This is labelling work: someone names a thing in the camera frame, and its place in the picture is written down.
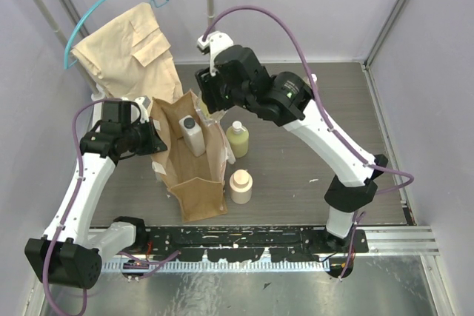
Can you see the beige bottle wide cap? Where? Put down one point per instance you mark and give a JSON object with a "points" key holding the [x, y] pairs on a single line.
{"points": [[241, 184]]}

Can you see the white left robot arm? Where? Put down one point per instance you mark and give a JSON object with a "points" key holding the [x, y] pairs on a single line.
{"points": [[65, 254]]}

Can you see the clear bottle black cap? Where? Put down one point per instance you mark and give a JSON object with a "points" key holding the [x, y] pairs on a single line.
{"points": [[207, 118]]}

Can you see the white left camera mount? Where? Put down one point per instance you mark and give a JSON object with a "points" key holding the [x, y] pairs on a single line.
{"points": [[139, 111]]}

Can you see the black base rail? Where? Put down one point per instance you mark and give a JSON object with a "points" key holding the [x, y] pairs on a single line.
{"points": [[240, 243]]}

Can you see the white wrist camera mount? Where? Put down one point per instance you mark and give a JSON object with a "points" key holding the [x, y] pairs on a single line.
{"points": [[214, 44]]}

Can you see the white bottle black cap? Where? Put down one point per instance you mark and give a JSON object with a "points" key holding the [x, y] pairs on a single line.
{"points": [[192, 135]]}

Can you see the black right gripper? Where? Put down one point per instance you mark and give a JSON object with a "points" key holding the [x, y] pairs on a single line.
{"points": [[209, 83]]}

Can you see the beige cloth garment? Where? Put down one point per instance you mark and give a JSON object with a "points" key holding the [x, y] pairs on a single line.
{"points": [[130, 57]]}

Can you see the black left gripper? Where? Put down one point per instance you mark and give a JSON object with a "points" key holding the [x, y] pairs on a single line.
{"points": [[152, 138]]}

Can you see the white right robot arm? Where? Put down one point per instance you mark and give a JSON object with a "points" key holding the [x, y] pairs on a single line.
{"points": [[290, 104]]}

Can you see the teal clothes hanger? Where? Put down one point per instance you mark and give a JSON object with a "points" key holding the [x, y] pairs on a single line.
{"points": [[92, 12]]}

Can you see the green pump lotion bottle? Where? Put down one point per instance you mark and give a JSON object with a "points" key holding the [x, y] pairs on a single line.
{"points": [[238, 137]]}

